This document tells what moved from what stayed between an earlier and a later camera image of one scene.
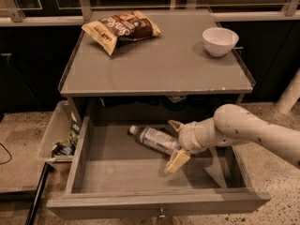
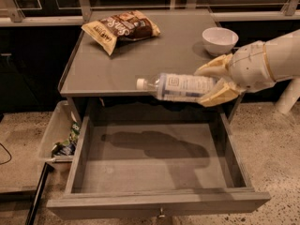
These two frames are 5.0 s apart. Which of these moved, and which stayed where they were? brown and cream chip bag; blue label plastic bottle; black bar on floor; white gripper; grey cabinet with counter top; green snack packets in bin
Moved: white gripper; blue label plastic bottle
Stayed: green snack packets in bin; grey cabinet with counter top; black bar on floor; brown and cream chip bag
